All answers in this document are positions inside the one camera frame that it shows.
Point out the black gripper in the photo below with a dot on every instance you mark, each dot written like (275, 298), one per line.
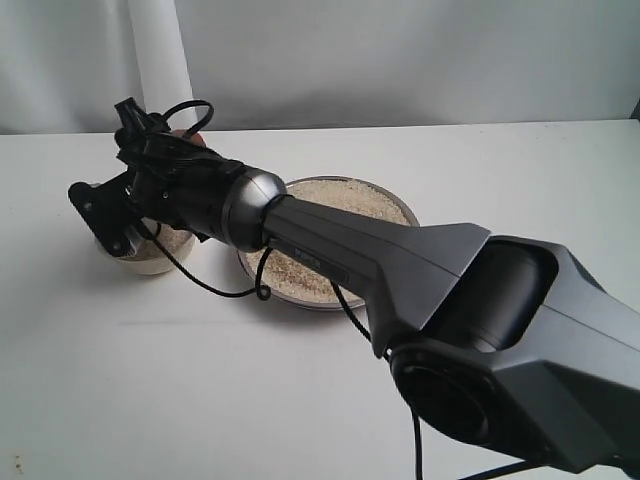
(170, 180)

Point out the round steel plate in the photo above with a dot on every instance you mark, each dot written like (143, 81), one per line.
(310, 300)

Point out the white backdrop cloth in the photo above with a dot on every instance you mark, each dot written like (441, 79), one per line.
(298, 64)

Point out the small cream ceramic bowl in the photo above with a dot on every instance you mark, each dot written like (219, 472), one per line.
(154, 266)

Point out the rice in small bowl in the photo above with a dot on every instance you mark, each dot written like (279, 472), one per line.
(145, 249)

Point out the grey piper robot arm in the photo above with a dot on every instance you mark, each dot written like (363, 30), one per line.
(501, 342)

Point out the rice in steel plate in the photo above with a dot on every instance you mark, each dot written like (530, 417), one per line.
(350, 200)

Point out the brown wooden cup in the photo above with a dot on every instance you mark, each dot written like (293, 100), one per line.
(194, 138)

